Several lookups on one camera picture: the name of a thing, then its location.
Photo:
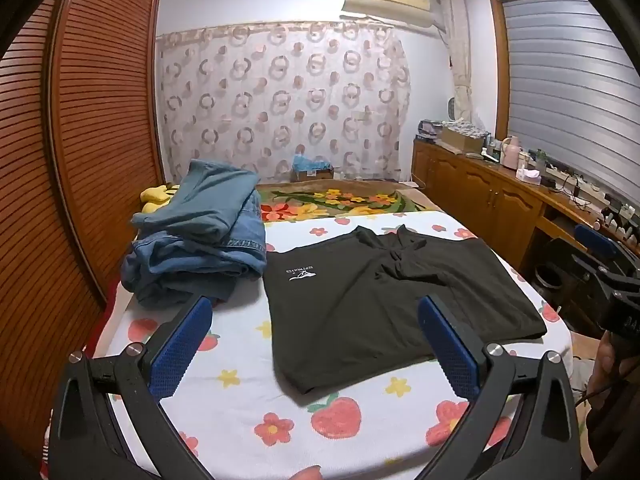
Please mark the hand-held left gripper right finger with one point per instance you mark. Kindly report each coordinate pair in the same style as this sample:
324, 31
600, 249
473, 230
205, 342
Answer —
450, 347

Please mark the person's right hand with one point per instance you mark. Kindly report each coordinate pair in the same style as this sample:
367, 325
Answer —
607, 360

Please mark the dark trash bin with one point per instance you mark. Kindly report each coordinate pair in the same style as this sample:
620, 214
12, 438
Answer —
550, 276

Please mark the pile of blue jeans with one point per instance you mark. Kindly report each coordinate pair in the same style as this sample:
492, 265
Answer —
200, 220

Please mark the floral blanket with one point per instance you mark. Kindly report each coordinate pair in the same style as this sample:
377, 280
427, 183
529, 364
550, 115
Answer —
350, 200

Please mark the white fruit-print bed sheet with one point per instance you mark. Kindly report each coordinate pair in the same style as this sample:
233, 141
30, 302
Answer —
240, 325

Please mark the white round fan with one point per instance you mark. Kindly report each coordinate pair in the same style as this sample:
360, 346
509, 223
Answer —
453, 109

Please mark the wooden louvered wardrobe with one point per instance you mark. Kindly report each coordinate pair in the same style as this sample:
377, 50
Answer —
100, 110

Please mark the yellow plush toy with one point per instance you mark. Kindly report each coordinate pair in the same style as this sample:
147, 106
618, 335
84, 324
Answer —
152, 195

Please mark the wooden cabinet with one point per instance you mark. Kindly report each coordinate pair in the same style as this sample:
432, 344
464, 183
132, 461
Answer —
480, 190

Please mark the person's dark clothing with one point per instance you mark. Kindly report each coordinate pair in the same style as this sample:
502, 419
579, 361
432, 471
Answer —
610, 440

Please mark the grey window blind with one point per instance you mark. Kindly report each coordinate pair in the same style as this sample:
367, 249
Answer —
565, 85

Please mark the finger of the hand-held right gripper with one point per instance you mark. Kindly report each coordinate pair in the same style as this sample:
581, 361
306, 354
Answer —
595, 240
592, 266

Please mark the black t-shirt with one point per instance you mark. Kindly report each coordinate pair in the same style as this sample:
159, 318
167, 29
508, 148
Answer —
350, 310

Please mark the wooden window frame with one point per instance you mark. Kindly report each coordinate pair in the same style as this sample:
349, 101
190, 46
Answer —
499, 60

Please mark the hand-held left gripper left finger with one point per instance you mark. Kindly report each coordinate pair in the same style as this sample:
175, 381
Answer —
181, 347

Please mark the tissue box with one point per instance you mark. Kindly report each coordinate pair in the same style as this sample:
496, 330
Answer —
529, 176

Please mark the white air conditioner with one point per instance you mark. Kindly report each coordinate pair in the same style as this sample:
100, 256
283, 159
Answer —
385, 2

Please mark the open cardboard box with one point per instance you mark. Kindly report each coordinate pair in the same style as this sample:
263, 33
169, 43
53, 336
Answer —
462, 141

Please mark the light blue cloth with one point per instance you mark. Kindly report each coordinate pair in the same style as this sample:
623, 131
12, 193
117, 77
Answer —
310, 162

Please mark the circle-patterned curtain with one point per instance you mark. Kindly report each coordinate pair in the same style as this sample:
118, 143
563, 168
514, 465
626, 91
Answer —
280, 100

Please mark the pink kettle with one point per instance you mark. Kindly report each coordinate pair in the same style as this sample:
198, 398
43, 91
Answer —
511, 155

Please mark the tied white curtain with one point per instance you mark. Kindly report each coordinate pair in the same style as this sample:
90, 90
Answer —
460, 60

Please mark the small cardboard box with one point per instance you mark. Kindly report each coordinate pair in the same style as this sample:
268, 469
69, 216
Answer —
312, 176

